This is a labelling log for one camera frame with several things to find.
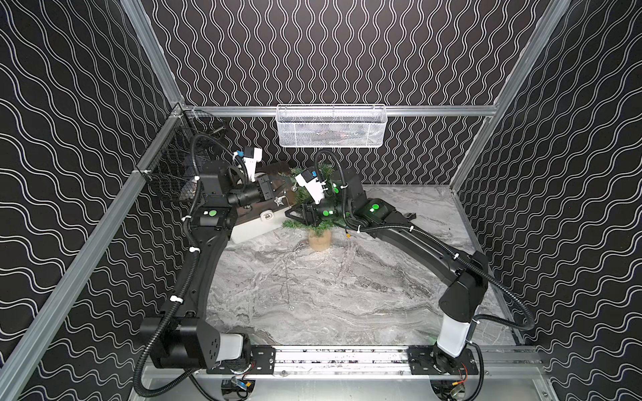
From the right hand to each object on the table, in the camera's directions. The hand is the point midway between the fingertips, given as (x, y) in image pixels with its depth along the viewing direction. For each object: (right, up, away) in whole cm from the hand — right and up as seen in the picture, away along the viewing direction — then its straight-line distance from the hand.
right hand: (289, 208), depth 71 cm
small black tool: (+48, -3, +37) cm, 60 cm away
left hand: (0, +9, -4) cm, 10 cm away
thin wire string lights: (-6, -18, +29) cm, 34 cm away
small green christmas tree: (+8, -11, +27) cm, 30 cm away
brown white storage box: (-11, -2, +22) cm, 25 cm away
